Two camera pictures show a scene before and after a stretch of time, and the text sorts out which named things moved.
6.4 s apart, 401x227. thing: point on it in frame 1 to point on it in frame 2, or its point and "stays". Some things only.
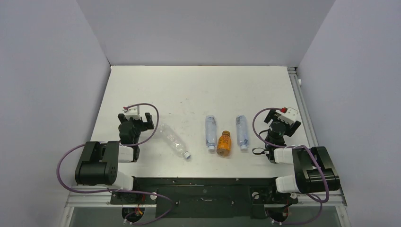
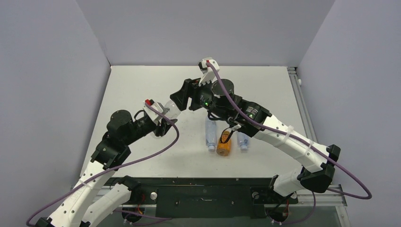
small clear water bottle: x=242 y=132 stays
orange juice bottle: x=224 y=144 stays
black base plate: x=205 y=197 stays
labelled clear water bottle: x=211 y=132 stays
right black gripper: x=269 y=117 to x=191 y=93
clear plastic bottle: x=173 y=138 to x=174 y=112
